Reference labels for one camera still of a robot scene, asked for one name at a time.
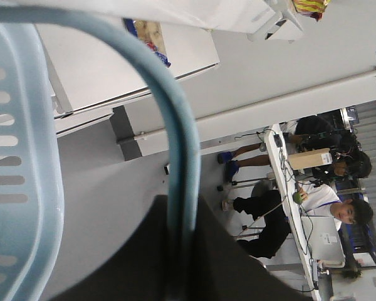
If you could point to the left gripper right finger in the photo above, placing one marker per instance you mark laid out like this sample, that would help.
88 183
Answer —
222 270

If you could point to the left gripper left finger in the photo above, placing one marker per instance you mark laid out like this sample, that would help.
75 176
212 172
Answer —
139 270

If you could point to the light blue plastic basket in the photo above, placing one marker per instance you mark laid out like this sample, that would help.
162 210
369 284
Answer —
34 112

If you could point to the silver laptop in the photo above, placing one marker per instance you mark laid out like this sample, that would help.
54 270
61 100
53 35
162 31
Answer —
323 239

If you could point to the white long desk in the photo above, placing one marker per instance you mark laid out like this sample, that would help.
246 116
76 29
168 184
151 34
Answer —
278 156

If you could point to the cardboard box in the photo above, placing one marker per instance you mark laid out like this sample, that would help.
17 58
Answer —
312 158

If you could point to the seated person black shirt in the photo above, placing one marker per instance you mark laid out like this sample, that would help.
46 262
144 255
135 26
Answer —
309 134

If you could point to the white store shelving unit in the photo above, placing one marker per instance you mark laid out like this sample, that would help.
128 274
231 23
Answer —
95 64

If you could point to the blue snack bag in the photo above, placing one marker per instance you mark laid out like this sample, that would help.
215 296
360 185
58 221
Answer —
150 33

